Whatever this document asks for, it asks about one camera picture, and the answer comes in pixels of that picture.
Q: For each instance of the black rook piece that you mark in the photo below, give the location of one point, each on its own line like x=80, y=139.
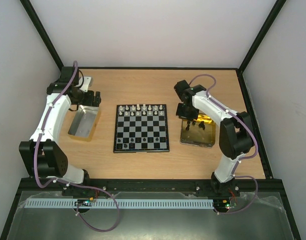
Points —
x=119, y=146

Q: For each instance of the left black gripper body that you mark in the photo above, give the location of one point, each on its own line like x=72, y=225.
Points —
x=84, y=101

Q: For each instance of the gold tin with black pieces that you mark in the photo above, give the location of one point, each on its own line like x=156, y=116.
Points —
x=199, y=132

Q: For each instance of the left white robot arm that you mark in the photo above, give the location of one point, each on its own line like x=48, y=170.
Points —
x=42, y=156

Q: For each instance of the silver gold tin lid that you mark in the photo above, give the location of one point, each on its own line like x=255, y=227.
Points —
x=84, y=123

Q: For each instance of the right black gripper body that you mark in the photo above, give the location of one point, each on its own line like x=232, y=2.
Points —
x=187, y=116

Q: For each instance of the white slotted cable duct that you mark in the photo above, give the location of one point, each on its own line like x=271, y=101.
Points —
x=67, y=203

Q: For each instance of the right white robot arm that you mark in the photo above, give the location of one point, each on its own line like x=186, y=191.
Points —
x=236, y=135

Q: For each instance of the black aluminium frame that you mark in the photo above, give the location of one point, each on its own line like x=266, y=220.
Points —
x=267, y=184

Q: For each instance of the black silver chess board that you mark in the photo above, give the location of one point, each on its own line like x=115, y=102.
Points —
x=148, y=121

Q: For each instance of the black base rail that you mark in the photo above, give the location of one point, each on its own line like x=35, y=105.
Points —
x=199, y=188

